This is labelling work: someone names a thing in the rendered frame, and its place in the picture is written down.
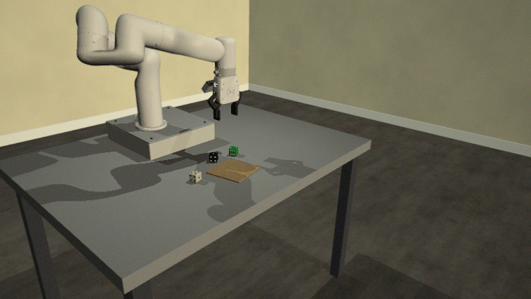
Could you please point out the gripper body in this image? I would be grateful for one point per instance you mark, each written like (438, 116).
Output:
(227, 89)

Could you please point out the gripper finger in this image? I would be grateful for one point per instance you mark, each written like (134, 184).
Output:
(217, 112)
(234, 106)

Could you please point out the white die with black pips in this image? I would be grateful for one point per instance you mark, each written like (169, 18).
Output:
(195, 176)

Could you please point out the green die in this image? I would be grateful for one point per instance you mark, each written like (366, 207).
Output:
(233, 151)

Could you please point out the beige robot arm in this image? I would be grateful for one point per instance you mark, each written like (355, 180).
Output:
(132, 47)

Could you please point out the tan mottled mat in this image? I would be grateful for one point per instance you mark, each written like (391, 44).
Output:
(235, 171)

